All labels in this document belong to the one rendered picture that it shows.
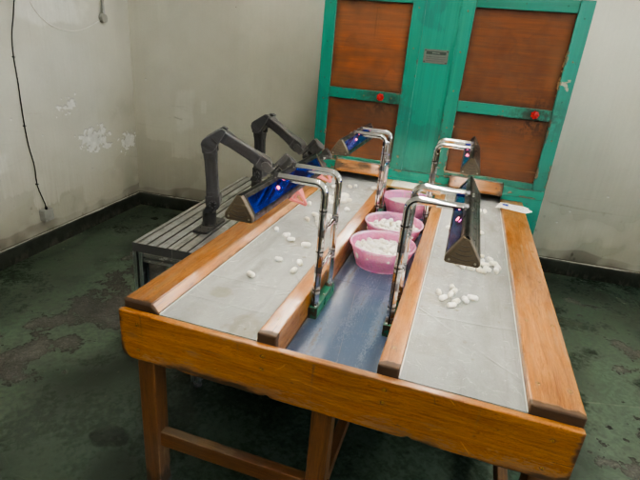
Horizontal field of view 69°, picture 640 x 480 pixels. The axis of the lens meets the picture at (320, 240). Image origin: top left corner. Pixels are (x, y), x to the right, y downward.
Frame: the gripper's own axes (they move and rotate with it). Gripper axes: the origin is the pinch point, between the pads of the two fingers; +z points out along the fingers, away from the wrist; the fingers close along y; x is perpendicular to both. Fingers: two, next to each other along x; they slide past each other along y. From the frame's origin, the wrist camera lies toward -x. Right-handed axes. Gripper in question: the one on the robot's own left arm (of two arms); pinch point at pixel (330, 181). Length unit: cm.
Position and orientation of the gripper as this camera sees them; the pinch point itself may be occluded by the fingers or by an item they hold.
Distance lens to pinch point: 254.7
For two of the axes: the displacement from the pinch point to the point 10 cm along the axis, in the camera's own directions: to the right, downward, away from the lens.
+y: 3.0, -3.4, 8.9
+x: -6.8, 5.8, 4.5
